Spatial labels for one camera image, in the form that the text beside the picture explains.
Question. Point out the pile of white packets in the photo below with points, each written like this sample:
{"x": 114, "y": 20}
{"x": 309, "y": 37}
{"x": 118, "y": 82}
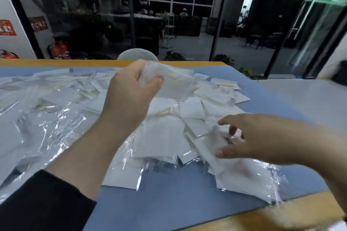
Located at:
{"x": 165, "y": 133}

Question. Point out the red wall sign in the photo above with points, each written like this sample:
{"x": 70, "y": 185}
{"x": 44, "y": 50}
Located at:
{"x": 38, "y": 24}
{"x": 6, "y": 27}

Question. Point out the clear plastic bag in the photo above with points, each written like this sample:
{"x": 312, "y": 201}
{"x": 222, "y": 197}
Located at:
{"x": 176, "y": 82}

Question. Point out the white chair back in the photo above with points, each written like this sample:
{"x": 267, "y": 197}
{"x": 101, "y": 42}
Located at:
{"x": 137, "y": 54}

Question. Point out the person's right forearm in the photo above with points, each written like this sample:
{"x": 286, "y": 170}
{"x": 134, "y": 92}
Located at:
{"x": 334, "y": 163}

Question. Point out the person's right thumb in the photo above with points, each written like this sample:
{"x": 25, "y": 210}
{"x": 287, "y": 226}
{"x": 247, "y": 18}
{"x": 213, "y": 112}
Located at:
{"x": 230, "y": 151}

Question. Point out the person's left hand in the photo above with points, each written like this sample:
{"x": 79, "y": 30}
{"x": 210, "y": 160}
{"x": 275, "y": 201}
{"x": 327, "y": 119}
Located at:
{"x": 127, "y": 98}

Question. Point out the dark lounge chair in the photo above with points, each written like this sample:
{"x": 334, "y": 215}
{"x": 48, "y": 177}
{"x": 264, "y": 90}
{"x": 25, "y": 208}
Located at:
{"x": 261, "y": 40}

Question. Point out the black waste bin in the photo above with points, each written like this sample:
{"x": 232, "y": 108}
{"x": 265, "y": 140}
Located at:
{"x": 341, "y": 73}

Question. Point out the black sleeve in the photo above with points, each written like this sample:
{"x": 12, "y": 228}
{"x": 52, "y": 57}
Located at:
{"x": 40, "y": 203}

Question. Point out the pile of clear plastic sheets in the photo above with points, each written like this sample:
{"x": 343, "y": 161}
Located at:
{"x": 46, "y": 114}

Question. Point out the red fire extinguisher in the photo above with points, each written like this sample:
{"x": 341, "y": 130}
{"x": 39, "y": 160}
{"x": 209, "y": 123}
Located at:
{"x": 60, "y": 50}
{"x": 8, "y": 54}

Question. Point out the blue table mat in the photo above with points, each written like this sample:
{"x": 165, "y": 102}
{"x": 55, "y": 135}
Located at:
{"x": 173, "y": 206}

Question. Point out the person's right middle finger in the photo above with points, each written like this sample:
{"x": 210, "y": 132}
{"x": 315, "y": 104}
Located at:
{"x": 233, "y": 130}

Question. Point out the person's right hand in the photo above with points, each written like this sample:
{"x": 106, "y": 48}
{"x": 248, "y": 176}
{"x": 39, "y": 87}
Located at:
{"x": 276, "y": 138}

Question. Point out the person's left thumb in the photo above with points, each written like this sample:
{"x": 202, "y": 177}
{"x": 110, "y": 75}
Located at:
{"x": 156, "y": 84}

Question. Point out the person's left forearm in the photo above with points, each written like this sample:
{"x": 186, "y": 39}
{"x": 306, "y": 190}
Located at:
{"x": 92, "y": 155}

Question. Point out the green potted plant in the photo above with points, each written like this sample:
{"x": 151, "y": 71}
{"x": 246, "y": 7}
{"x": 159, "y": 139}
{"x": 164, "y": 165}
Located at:
{"x": 248, "y": 73}
{"x": 223, "y": 59}
{"x": 173, "y": 56}

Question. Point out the white shelf rack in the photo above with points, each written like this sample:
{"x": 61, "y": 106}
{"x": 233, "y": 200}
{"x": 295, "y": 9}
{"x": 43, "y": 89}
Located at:
{"x": 169, "y": 30}

